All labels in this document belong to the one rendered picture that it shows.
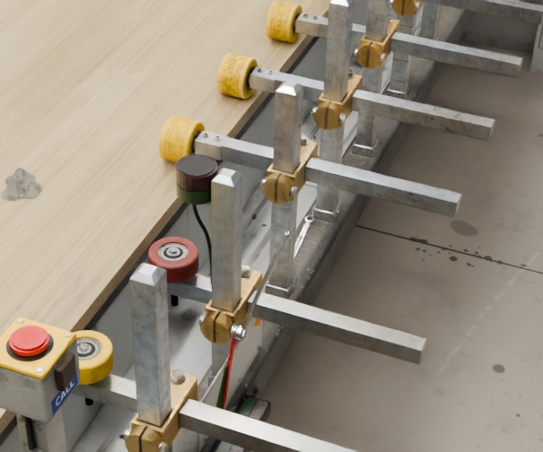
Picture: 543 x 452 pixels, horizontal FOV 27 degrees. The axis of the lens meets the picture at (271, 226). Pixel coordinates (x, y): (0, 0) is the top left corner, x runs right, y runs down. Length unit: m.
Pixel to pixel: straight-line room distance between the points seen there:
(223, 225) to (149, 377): 0.26
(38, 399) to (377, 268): 2.13
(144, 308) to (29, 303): 0.33
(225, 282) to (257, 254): 0.55
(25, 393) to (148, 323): 0.31
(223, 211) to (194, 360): 0.46
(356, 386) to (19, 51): 1.18
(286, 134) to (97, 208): 0.34
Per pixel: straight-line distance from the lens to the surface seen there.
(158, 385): 1.51
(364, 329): 1.73
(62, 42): 2.40
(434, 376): 2.91
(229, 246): 1.65
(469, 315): 3.10
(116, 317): 1.89
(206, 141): 1.95
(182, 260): 1.77
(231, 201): 1.60
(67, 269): 1.77
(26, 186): 1.95
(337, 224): 2.19
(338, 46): 2.00
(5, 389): 1.19
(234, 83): 2.14
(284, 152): 1.83
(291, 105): 1.78
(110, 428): 1.91
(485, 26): 4.37
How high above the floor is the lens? 2.02
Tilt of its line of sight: 37 degrees down
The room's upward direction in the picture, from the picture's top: 2 degrees clockwise
